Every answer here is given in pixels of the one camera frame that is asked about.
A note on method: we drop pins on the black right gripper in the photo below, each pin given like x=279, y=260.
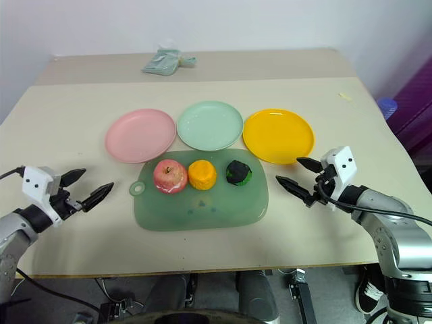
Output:
x=319, y=192

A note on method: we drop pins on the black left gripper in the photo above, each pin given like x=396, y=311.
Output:
x=64, y=202

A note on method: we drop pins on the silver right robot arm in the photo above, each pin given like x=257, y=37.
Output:
x=395, y=226

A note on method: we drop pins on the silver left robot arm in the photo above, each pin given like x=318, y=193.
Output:
x=13, y=233

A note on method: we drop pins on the dark round robot base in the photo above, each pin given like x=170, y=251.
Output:
x=189, y=317

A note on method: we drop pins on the yellow plate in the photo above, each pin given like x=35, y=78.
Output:
x=278, y=135

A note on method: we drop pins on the pink plate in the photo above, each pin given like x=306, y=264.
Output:
x=140, y=135

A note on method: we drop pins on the orange fruit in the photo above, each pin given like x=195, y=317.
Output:
x=202, y=175

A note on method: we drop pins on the light green plate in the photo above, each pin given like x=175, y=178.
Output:
x=210, y=125

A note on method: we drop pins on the dark green avocado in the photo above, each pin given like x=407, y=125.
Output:
x=239, y=173

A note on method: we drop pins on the red apple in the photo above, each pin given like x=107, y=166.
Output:
x=170, y=176

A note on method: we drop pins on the translucent green cutting board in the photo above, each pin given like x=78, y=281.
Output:
x=202, y=206

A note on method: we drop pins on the blue bottle cap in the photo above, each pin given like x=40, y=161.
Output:
x=386, y=106

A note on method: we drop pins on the dark rounded robot leg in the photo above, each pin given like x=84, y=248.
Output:
x=168, y=293
x=257, y=297

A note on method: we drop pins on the purple panel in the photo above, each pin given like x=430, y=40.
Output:
x=414, y=108

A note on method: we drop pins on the black and white sneaker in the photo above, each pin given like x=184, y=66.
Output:
x=368, y=293

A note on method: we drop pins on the crumpled green plastic bag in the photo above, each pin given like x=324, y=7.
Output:
x=165, y=60

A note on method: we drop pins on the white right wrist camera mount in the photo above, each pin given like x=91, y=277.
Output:
x=341, y=168

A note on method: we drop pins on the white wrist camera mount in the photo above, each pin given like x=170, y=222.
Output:
x=38, y=189
x=341, y=168

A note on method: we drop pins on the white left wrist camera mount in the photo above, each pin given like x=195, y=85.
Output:
x=38, y=189

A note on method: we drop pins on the black table leg bracket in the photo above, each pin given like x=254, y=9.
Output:
x=300, y=293

